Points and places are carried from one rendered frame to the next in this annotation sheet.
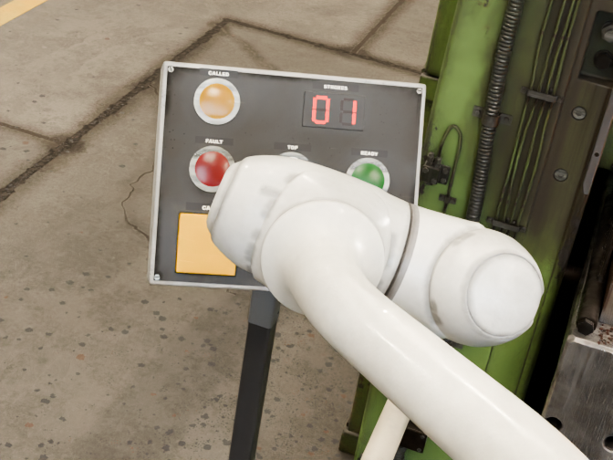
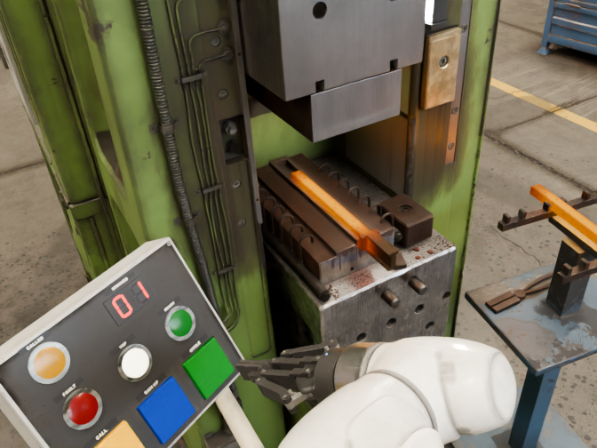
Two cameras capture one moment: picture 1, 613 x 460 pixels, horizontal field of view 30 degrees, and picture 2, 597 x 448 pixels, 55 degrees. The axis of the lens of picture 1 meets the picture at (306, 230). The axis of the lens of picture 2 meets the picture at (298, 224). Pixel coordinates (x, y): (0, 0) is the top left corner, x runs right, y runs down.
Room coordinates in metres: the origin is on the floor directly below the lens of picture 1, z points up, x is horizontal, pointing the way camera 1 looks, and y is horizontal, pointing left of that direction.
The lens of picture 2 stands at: (0.64, 0.23, 1.78)
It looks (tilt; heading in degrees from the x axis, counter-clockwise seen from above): 36 degrees down; 319
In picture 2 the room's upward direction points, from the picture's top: 4 degrees counter-clockwise
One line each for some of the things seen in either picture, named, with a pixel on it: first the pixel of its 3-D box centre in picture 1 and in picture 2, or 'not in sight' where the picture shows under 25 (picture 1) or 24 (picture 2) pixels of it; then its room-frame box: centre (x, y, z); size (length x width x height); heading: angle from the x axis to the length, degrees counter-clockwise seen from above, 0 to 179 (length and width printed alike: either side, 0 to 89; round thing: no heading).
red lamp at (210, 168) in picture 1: (212, 169); (83, 408); (1.26, 0.13, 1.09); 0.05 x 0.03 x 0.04; 76
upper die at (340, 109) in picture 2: not in sight; (301, 71); (1.51, -0.57, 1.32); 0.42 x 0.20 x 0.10; 166
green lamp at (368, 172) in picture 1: (367, 180); (180, 323); (1.30, -0.07, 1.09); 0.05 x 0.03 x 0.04; 76
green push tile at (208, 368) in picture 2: not in sight; (208, 367); (1.25, -0.08, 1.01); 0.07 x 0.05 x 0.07; 101
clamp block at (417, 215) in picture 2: not in sight; (404, 219); (1.32, -0.71, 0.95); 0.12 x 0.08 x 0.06; 166
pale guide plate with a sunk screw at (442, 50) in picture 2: not in sight; (440, 68); (1.36, -0.85, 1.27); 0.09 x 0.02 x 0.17; 76
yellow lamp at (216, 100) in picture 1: (216, 101); (49, 362); (1.30, 0.14, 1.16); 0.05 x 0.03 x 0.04; 76
